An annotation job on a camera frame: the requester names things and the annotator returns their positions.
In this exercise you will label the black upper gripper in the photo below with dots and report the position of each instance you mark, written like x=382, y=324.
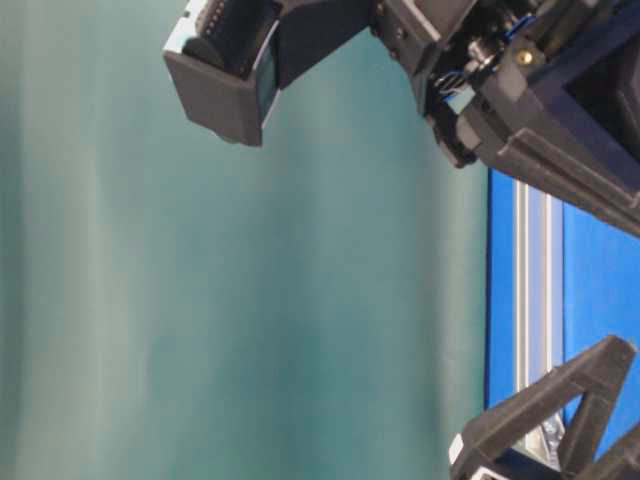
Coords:
x=546, y=92

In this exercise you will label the black white lower gripper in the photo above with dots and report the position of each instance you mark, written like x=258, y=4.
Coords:
x=480, y=460

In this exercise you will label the metal corner bracket lower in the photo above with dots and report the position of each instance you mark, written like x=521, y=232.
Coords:
x=544, y=440

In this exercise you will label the aluminium frame vertical profile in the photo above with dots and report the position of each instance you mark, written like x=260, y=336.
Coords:
x=539, y=293

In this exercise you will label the black wrist camera upper gripper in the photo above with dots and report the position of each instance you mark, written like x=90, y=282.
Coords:
x=229, y=60

